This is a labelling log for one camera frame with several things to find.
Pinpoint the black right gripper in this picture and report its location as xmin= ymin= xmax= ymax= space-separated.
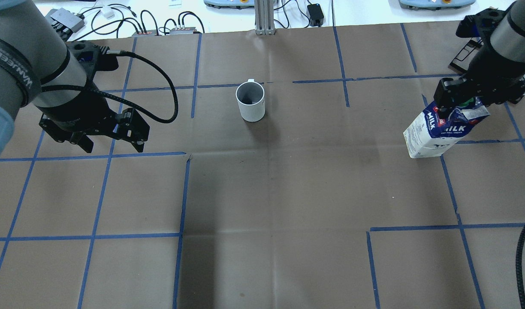
xmin=433 ymin=42 xmax=525 ymax=119

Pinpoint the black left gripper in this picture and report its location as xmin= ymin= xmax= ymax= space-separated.
xmin=39 ymin=87 xmax=150 ymax=153

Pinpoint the blue white milk carton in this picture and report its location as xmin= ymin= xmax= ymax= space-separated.
xmin=403 ymin=98 xmax=490 ymax=158

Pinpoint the white mug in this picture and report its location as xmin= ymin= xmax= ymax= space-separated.
xmin=235 ymin=79 xmax=266 ymax=122

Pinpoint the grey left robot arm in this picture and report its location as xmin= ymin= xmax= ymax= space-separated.
xmin=0 ymin=0 xmax=462 ymax=156

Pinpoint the blue teach pendant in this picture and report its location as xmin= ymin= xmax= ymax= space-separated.
xmin=203 ymin=0 xmax=257 ymax=9
xmin=398 ymin=0 xmax=476 ymax=11

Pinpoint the grey usb hub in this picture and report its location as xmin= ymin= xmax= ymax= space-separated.
xmin=45 ymin=8 xmax=85 ymax=33

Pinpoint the black power adapter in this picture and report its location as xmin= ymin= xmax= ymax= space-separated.
xmin=306 ymin=3 xmax=325 ymax=27

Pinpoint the black wire cup rack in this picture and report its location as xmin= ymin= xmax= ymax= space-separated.
xmin=448 ymin=37 xmax=483 ymax=75

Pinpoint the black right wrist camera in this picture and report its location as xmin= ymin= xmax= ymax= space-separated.
xmin=456 ymin=8 xmax=507 ymax=44

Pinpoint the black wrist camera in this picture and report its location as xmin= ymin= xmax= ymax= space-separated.
xmin=456 ymin=8 xmax=507 ymax=44
xmin=65 ymin=41 xmax=120 ymax=82

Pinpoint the aluminium frame post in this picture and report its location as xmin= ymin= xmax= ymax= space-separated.
xmin=254 ymin=0 xmax=275 ymax=35

